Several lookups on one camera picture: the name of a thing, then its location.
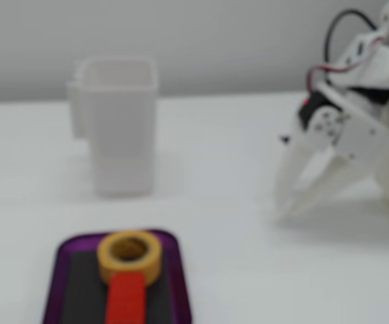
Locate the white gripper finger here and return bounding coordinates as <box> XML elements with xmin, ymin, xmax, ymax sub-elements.
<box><xmin>285</xmin><ymin>147</ymin><xmax>382</xmax><ymax>217</ymax></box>
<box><xmin>276</xmin><ymin>107</ymin><xmax>347</xmax><ymax>220</ymax></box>

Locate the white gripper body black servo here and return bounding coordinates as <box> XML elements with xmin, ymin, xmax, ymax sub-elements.
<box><xmin>297</xmin><ymin>80</ymin><xmax>389</xmax><ymax>161</ymax></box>

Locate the yellow tape roll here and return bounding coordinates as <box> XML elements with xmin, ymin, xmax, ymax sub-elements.
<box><xmin>97</xmin><ymin>230</ymin><xmax>164</xmax><ymax>288</ymax></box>

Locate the purple tin box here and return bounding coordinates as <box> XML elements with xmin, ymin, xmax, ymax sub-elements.
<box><xmin>42</xmin><ymin>228</ymin><xmax>193</xmax><ymax>324</ymax></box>

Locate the white plastic container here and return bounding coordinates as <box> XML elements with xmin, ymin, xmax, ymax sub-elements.
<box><xmin>66</xmin><ymin>57</ymin><xmax>158</xmax><ymax>197</ymax></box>

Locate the red studded brick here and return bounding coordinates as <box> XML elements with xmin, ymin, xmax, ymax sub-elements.
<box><xmin>104</xmin><ymin>272</ymin><xmax>147</xmax><ymax>324</ymax></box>

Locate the black foam pad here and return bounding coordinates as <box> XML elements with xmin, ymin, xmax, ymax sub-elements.
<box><xmin>61</xmin><ymin>248</ymin><xmax>175</xmax><ymax>324</ymax></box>

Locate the red white servo cable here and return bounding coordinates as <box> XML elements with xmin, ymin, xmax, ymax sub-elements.
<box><xmin>306</xmin><ymin>35</ymin><xmax>389</xmax><ymax>94</ymax></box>

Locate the black cable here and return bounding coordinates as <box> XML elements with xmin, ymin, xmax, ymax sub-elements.
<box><xmin>324</xmin><ymin>9</ymin><xmax>380</xmax><ymax>70</ymax></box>

